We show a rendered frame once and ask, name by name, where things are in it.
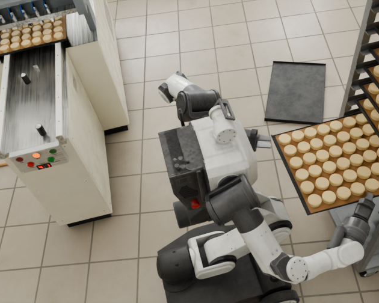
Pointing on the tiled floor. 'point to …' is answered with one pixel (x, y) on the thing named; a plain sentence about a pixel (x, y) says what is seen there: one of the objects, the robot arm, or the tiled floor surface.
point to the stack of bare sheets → (296, 93)
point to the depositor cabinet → (83, 66)
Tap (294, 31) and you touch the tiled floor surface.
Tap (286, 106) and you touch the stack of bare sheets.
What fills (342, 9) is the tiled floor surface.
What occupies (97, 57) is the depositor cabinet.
